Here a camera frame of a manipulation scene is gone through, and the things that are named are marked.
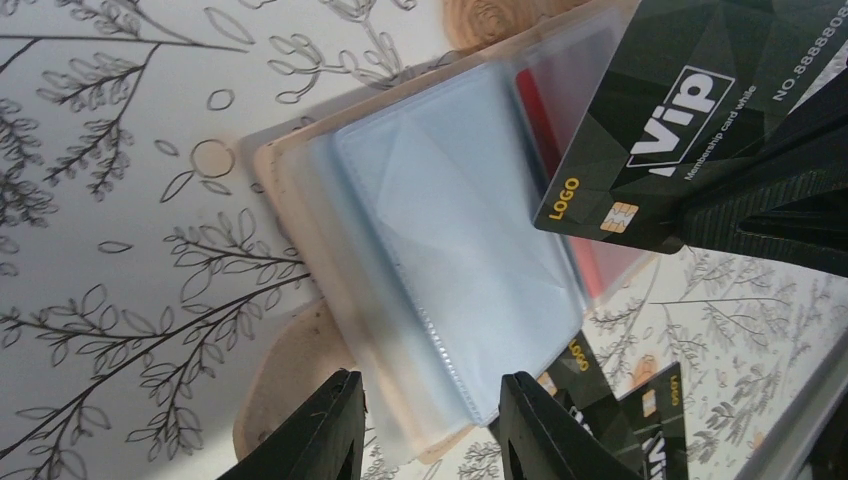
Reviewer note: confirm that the beige card holder wallet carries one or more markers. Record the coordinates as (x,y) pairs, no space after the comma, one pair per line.
(413,211)

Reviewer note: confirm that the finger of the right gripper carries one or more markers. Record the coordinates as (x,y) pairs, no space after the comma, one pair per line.
(790,205)

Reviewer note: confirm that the black card pair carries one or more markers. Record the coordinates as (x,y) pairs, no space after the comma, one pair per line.
(577,382)
(692,94)

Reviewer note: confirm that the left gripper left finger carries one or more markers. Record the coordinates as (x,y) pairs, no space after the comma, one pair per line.
(322,439)

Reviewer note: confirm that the floral table mat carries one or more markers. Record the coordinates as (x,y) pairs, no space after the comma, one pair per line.
(143,276)

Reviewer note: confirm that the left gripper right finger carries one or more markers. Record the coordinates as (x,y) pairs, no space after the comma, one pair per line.
(539,439)

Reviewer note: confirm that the black card centre right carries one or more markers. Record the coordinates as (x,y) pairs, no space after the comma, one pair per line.
(655,412)

